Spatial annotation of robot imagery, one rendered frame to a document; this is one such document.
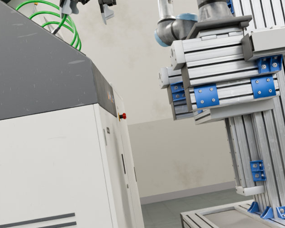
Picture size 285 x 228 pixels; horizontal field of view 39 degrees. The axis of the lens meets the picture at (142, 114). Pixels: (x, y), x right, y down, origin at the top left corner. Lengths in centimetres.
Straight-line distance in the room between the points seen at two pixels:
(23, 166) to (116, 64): 333
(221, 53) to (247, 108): 28
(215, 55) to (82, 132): 59
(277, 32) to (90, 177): 84
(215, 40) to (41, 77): 67
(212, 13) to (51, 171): 85
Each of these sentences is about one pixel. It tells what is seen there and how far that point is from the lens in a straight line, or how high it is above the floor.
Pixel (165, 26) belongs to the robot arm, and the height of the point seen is 124.
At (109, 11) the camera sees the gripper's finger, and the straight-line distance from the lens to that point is 197.
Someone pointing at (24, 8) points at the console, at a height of 145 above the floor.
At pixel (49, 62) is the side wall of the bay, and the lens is 149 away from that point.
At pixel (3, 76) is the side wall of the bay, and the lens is 153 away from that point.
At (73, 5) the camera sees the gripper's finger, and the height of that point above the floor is 125.
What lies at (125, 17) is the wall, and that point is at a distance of 485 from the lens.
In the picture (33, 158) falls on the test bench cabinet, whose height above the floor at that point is 64.
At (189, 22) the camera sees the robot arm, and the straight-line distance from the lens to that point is 215.
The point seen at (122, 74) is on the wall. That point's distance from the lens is 468.
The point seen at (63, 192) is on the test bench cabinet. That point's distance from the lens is 145.
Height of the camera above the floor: 61
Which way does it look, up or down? 5 degrees up
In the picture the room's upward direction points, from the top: 10 degrees counter-clockwise
